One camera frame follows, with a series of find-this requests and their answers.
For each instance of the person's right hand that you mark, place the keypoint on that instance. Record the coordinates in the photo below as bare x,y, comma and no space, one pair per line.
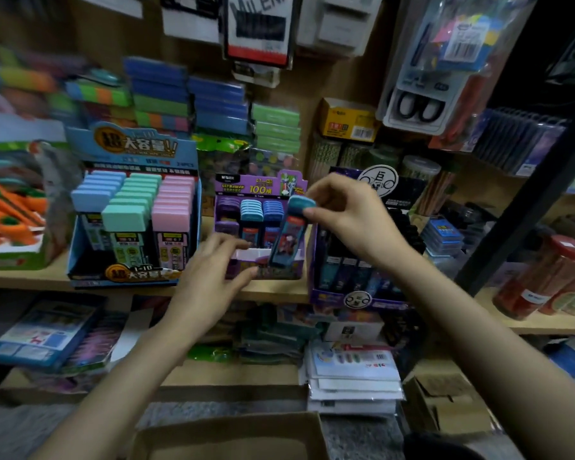
359,220

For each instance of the person's left hand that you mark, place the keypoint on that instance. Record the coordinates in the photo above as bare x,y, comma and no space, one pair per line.
199,301

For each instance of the person's left thumb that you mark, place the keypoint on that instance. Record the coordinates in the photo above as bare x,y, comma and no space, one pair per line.
242,281

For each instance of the person's right thumb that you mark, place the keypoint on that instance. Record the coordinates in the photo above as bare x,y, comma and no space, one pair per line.
323,217

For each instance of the teal capped pencil lead case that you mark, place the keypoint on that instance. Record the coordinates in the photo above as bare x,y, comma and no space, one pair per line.
287,237

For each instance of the light purple display box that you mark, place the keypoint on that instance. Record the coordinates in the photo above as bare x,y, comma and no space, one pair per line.
249,186

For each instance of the person's right forearm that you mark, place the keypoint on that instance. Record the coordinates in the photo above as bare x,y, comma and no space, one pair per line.
484,359

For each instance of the person's left forearm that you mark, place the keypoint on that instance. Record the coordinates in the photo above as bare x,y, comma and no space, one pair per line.
120,397

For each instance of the rows of dark lead cases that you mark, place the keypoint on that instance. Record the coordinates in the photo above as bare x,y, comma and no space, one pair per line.
345,275

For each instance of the pile of dark green packets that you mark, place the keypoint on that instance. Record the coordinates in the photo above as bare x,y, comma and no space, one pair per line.
273,335

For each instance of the rows of small lead cases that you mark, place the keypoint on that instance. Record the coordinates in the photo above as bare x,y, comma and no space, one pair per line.
251,217

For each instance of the dark purple display box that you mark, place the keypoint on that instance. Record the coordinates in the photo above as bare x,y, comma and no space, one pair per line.
393,186

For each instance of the low wooden shelf board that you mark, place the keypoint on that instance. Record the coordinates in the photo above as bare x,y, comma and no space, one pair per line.
230,378

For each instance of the stack of green boxes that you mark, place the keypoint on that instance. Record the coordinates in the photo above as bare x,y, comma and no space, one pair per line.
275,129

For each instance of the yellow cardboard box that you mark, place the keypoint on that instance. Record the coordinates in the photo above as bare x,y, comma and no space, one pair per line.
347,119

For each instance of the clear tube of pencils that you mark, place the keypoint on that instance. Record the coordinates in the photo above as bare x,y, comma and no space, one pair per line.
419,168

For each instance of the bundle of wooden pencils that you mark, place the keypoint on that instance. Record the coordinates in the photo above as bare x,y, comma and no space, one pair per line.
436,191

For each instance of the small white box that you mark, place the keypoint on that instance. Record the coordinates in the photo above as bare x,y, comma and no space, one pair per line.
352,331

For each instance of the green printed packet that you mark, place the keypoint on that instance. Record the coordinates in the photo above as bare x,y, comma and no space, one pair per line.
220,155

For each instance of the stack of small blue packets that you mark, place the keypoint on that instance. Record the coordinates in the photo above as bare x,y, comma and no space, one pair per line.
443,234

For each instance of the rows of pastel lead cases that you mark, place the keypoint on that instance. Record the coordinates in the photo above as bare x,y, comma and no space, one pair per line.
124,215

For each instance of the stack of white flat packets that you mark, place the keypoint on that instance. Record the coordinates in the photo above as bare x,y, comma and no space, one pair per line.
352,378

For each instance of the short stack of blue boxes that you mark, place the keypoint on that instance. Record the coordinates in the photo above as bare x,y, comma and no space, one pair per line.
220,105

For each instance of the purple flat stationery packet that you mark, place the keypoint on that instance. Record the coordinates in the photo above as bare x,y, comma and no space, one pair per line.
98,342

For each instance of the large open cardboard box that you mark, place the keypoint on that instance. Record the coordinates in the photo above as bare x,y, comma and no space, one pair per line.
230,438

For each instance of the blue display box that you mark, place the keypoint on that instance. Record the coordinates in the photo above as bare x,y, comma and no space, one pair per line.
129,148

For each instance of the clear hanging stationery set packet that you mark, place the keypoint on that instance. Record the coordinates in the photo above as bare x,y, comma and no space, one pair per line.
436,76

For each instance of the white hanging packet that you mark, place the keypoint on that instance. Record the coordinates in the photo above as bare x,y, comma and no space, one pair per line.
340,23

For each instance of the black red hanging card packet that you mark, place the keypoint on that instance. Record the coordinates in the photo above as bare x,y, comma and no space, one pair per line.
261,31

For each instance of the blue flat stationery packet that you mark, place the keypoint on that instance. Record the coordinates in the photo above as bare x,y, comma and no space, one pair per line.
43,332

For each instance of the tall stack of blue boxes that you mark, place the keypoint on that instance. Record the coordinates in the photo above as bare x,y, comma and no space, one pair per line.
158,90

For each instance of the green carrot pen display box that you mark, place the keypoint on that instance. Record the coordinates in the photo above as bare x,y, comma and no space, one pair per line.
52,186

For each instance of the small brown cardboard box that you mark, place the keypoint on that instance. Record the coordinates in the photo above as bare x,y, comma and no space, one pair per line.
450,402

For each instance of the red lidded clear jar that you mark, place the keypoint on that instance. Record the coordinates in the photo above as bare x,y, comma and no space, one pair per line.
541,277

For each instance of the white hanging card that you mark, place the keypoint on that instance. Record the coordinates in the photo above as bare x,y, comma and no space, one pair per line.
191,19

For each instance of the pile of orange carrot pens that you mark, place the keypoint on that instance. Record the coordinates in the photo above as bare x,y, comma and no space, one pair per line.
5,215

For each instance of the pile of multicoloured pencil boxes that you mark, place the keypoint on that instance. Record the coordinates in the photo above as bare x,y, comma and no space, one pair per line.
33,83

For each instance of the black metal shelf post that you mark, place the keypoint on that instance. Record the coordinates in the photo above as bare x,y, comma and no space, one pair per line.
517,210

